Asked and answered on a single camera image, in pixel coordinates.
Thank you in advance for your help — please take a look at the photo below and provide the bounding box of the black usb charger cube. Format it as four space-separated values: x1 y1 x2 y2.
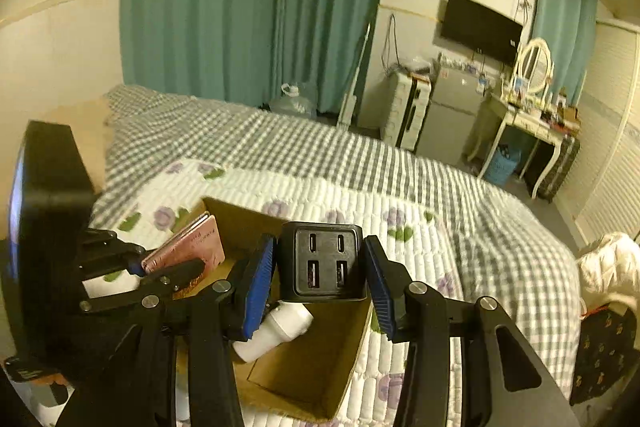
276 221 367 303

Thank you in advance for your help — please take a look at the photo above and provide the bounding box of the white bottle in box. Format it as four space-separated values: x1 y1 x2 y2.
232 301 314 363

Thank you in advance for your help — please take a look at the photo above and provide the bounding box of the beige pillow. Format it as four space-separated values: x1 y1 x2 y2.
42 96 114 194

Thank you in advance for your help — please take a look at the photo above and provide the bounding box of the small grey fridge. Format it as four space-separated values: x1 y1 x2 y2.
414 66 486 166

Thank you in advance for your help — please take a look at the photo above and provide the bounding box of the dark patterned cloth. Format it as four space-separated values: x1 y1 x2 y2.
570 303 639 405

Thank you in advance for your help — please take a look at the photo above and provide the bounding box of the brown cardboard box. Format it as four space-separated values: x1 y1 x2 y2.
190 197 371 424

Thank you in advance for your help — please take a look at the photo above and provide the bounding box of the clear water jug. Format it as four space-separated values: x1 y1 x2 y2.
268 82 317 119

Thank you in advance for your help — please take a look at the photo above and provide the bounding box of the white suitcase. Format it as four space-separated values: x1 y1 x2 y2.
380 72 432 150

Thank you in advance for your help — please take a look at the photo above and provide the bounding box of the white wardrobe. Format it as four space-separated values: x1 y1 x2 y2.
554 20 639 244

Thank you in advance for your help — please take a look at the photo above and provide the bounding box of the cream fluffy blanket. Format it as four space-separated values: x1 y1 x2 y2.
576 232 639 315

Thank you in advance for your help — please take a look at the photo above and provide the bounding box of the white dressing table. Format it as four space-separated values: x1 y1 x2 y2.
462 94 580 202

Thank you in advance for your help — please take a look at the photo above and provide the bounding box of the blue laundry basket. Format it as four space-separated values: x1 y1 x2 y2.
484 144 521 186

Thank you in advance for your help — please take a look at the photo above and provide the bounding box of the white oval vanity mirror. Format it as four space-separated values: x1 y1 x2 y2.
512 38 554 100

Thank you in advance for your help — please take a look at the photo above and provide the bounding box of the white stick vacuum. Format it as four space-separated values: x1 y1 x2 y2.
336 24 371 131

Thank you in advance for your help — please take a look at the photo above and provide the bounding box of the white floral quilt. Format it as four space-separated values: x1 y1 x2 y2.
92 159 463 426

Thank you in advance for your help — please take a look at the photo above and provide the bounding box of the green curtain right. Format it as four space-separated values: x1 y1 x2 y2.
532 0 598 105

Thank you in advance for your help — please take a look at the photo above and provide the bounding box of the black wall television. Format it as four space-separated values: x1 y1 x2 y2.
440 0 523 66

